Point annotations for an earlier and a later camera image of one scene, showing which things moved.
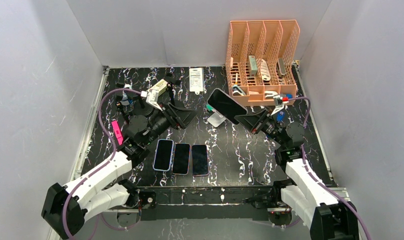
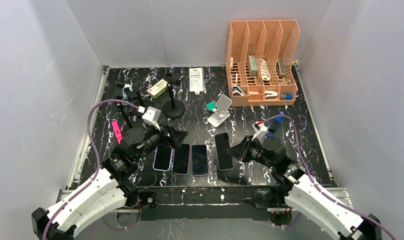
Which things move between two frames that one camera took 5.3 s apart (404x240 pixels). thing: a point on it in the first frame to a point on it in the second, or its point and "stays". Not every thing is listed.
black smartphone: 200,160 stays
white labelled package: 196,81 stays
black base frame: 240,203 stays
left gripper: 178,118 to 175,138
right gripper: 252,121 to 241,151
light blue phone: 163,157 stays
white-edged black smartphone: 181,158 stays
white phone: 221,103 to 225,160
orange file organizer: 261,61 stays
